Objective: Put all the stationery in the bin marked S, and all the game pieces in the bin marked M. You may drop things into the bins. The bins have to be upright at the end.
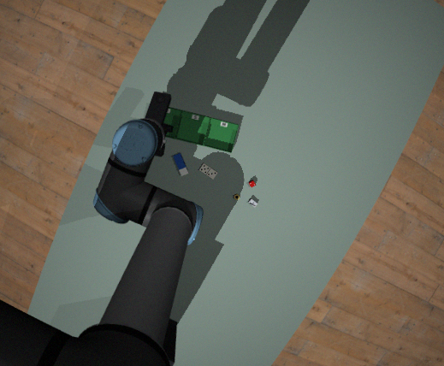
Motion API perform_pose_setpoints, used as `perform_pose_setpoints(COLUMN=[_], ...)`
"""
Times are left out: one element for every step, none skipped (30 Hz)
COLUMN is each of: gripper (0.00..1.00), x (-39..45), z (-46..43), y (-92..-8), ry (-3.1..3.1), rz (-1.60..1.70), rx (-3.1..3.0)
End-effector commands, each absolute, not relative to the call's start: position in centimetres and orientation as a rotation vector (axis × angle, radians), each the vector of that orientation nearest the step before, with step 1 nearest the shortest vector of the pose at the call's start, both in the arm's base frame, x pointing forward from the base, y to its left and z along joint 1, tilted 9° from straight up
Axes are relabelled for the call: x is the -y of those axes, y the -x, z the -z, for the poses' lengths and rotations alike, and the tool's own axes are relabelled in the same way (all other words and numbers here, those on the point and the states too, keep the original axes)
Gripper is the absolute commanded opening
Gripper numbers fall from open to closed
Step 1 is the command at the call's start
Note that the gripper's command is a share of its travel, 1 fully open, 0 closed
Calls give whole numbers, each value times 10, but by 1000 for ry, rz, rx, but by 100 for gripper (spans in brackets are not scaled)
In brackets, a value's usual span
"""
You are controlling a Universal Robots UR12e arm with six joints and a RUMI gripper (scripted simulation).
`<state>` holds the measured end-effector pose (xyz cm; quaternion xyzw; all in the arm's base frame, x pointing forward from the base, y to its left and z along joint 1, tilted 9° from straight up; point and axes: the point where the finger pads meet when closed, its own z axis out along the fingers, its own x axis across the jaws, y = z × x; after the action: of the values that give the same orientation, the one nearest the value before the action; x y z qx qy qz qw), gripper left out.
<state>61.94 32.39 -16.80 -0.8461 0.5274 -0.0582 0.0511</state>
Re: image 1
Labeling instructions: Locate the white domino with black pips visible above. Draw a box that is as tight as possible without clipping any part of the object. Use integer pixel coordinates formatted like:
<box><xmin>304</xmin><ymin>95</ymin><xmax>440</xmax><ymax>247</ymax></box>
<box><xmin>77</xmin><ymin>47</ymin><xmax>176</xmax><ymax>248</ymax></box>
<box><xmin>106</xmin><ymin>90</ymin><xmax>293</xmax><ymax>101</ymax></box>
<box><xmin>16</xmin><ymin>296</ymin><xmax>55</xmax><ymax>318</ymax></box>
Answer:
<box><xmin>199</xmin><ymin>163</ymin><xmax>217</xmax><ymax>179</ymax></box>

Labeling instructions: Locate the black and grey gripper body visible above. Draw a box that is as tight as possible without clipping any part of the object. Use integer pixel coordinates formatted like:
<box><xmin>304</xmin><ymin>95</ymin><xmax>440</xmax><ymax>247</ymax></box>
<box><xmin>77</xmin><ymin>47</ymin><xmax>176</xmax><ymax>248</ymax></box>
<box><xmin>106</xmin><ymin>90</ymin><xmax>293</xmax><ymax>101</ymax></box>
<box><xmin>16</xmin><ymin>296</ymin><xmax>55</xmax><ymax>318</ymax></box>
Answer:
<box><xmin>155</xmin><ymin>124</ymin><xmax>169</xmax><ymax>156</ymax></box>

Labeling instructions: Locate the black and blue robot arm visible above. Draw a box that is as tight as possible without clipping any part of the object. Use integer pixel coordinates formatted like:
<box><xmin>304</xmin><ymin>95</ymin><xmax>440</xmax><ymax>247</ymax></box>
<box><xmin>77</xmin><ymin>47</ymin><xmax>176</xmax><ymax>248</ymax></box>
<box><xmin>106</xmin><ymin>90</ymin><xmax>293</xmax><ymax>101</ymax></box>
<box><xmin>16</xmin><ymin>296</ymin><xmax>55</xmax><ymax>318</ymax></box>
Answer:
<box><xmin>0</xmin><ymin>91</ymin><xmax>204</xmax><ymax>366</ymax></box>

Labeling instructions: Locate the green rack of three bins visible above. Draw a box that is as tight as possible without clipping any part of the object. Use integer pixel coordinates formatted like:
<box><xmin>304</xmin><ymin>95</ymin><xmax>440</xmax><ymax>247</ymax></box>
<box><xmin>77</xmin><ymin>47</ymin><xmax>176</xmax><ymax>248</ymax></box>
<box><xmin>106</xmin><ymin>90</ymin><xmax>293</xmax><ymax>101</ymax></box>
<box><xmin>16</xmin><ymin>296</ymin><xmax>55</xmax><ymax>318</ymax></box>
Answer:
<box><xmin>164</xmin><ymin>107</ymin><xmax>239</xmax><ymax>152</ymax></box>

